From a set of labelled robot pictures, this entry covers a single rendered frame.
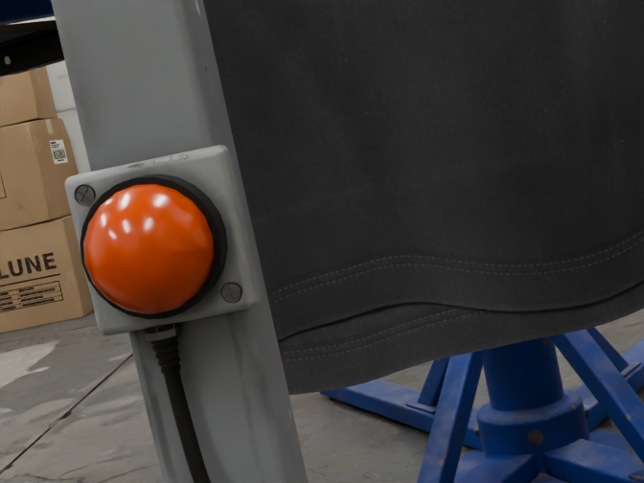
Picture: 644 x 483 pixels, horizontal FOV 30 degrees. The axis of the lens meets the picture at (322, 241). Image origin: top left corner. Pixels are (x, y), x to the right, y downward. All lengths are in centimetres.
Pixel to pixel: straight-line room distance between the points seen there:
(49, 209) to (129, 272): 477
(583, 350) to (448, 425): 24
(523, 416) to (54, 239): 337
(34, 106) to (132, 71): 479
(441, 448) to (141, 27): 149
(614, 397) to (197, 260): 153
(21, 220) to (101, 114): 477
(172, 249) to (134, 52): 7
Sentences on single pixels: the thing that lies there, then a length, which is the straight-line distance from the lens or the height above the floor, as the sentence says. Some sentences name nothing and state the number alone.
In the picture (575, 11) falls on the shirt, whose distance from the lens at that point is 66.
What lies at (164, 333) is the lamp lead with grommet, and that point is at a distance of 37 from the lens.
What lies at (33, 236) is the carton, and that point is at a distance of 514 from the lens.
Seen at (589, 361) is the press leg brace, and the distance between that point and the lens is 187.
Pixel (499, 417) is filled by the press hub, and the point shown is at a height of 11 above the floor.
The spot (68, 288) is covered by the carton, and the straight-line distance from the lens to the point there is 513.
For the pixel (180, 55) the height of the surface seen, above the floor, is 70.
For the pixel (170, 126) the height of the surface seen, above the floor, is 68.
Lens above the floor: 68
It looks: 7 degrees down
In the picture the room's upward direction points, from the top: 12 degrees counter-clockwise
